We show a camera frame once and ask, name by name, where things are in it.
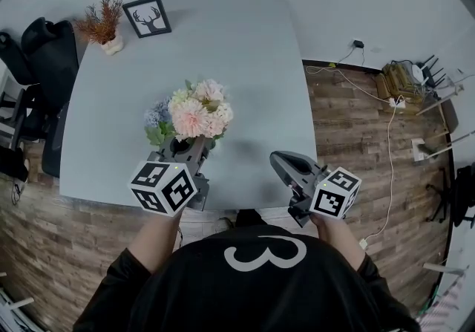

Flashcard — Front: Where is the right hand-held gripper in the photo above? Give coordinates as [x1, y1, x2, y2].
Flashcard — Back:
[269, 150, 363, 229]

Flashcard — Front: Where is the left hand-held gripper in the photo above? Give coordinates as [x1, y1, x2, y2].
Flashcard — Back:
[127, 135, 211, 218]

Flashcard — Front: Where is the pink artificial flower bouquet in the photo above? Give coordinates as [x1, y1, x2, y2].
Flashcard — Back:
[167, 79, 235, 152]

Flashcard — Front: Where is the blue artificial flower bouquet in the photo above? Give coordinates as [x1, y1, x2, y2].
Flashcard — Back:
[143, 98, 177, 148]

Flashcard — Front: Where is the person's right forearm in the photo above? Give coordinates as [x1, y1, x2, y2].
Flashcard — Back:
[309, 213, 367, 273]

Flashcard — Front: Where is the person's left forearm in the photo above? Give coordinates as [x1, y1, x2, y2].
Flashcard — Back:
[127, 207, 185, 276]

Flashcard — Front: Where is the person's grey shoe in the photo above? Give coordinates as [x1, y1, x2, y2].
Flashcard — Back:
[217, 216, 239, 232]

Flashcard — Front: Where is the white floor plate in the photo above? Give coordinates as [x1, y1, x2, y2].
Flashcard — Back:
[410, 137, 428, 166]

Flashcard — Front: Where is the stack of cardboard boxes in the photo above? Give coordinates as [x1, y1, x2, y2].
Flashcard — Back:
[374, 62, 425, 114]

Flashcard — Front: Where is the person's black shirt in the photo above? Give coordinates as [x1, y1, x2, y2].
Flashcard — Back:
[73, 224, 422, 332]

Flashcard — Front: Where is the black framed deer picture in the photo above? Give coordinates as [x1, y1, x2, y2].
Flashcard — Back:
[122, 0, 173, 39]

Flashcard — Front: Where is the dried orange plant in pot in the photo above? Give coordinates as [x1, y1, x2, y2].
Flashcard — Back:
[73, 0, 125, 57]

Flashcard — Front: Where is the black mesh office chair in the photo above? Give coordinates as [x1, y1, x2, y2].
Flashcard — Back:
[0, 31, 38, 160]
[21, 17, 80, 179]

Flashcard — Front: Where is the black router with antennas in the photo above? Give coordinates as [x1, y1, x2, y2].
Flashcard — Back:
[417, 54, 447, 88]

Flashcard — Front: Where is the black floor stand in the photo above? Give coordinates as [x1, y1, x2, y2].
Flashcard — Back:
[426, 162, 475, 228]

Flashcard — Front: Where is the pink striped cloth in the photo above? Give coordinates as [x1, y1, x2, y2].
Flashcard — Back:
[416, 278, 469, 332]

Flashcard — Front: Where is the long white cable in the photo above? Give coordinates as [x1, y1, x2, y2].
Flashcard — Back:
[304, 64, 406, 250]

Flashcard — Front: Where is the wooden stick frame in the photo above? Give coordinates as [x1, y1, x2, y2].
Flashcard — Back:
[415, 83, 475, 161]

